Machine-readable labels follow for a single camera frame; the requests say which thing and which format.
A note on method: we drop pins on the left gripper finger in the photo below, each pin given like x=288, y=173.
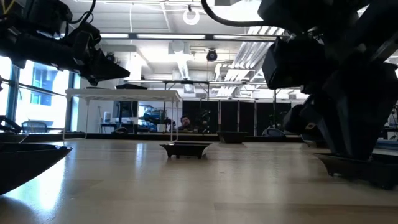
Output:
x=93, y=78
x=109, y=70

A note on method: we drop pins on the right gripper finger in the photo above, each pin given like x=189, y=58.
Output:
x=357, y=130
x=304, y=121

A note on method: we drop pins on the black deep bowl plate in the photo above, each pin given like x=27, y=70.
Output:
x=130, y=86

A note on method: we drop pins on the black rectangular footed plate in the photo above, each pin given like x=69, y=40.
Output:
x=348, y=169

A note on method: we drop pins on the small black rectangular dish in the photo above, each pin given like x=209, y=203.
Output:
x=231, y=137

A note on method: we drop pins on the small black square footed plate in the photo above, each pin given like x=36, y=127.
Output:
x=185, y=151

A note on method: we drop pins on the large black boat-shaped plate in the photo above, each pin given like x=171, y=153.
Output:
x=25, y=168

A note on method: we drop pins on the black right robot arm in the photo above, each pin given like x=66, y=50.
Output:
x=311, y=12

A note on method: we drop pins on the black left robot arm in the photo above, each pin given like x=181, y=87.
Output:
x=31, y=46

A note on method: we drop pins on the grey office chair back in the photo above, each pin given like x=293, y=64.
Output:
x=273, y=132

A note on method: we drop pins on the dark background monitor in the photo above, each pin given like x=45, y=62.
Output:
x=126, y=109

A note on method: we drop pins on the black folding partition screen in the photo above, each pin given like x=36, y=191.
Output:
x=230, y=116

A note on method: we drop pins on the mesh office chair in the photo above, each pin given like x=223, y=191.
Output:
x=34, y=127

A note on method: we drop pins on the small white pot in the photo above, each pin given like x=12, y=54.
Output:
x=161, y=127

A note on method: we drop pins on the person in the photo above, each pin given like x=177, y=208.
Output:
x=186, y=123

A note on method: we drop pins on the black round hanging camera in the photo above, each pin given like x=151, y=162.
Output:
x=111, y=55
x=212, y=56

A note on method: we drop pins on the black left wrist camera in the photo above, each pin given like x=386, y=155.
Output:
x=46, y=15

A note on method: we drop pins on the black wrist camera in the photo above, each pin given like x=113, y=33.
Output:
x=292, y=62
x=46, y=15

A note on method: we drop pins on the black table edge rail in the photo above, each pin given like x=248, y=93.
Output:
x=102, y=136

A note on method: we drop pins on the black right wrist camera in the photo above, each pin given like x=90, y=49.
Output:
x=292, y=62

